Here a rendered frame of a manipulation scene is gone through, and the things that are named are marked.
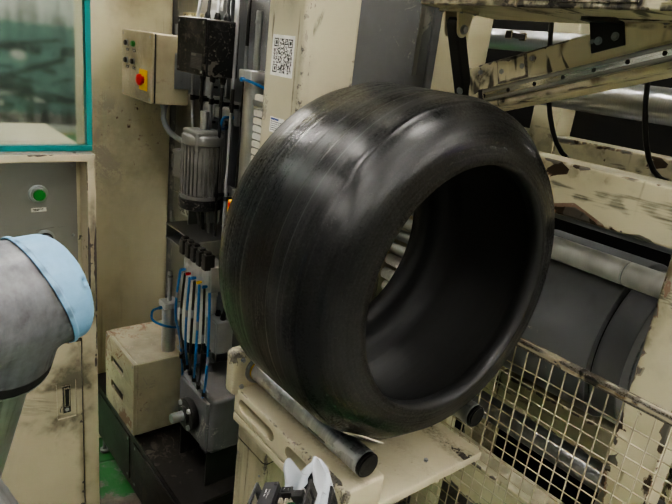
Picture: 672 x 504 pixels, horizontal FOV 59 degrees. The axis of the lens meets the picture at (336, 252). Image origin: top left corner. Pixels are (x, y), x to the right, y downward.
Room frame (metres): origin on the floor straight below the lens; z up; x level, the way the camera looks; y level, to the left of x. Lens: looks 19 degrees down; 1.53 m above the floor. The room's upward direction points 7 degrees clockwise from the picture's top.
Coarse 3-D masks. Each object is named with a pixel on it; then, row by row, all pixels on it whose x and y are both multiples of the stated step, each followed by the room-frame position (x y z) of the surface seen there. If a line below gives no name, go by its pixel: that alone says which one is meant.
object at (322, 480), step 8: (312, 464) 0.60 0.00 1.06; (320, 464) 0.62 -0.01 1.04; (312, 472) 0.60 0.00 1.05; (320, 472) 0.61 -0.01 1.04; (328, 472) 0.63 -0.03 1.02; (320, 480) 0.60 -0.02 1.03; (328, 480) 0.62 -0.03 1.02; (320, 488) 0.60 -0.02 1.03; (328, 488) 0.60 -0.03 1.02; (320, 496) 0.59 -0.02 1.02
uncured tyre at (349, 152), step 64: (320, 128) 0.89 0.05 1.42; (384, 128) 0.83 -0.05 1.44; (448, 128) 0.86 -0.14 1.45; (512, 128) 0.95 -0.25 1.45; (256, 192) 0.87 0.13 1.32; (320, 192) 0.78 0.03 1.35; (384, 192) 0.77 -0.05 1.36; (448, 192) 1.26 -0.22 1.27; (512, 192) 1.14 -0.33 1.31; (256, 256) 0.82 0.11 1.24; (320, 256) 0.74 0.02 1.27; (384, 256) 0.77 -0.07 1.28; (448, 256) 1.26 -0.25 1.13; (512, 256) 1.15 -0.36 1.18; (256, 320) 0.81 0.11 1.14; (320, 320) 0.73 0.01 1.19; (384, 320) 1.19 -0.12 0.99; (448, 320) 1.17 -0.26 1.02; (512, 320) 1.02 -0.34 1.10; (320, 384) 0.75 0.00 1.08; (384, 384) 1.05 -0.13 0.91; (448, 384) 1.03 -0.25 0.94
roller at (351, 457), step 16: (256, 368) 1.05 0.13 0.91; (272, 384) 1.00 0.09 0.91; (288, 400) 0.95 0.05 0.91; (304, 416) 0.91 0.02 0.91; (320, 432) 0.88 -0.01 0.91; (336, 432) 0.86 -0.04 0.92; (336, 448) 0.84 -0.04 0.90; (352, 448) 0.83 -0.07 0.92; (368, 448) 0.83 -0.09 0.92; (352, 464) 0.81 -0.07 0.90; (368, 464) 0.81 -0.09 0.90
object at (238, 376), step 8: (232, 352) 1.05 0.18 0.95; (240, 352) 1.04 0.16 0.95; (232, 360) 1.04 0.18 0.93; (240, 360) 1.04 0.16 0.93; (248, 360) 1.06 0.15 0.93; (232, 368) 1.04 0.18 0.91; (240, 368) 1.04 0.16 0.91; (248, 368) 1.05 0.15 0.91; (232, 376) 1.04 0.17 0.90; (240, 376) 1.05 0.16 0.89; (248, 376) 1.05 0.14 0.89; (232, 384) 1.04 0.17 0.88; (240, 384) 1.05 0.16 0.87; (248, 384) 1.06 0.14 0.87; (232, 392) 1.04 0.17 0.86
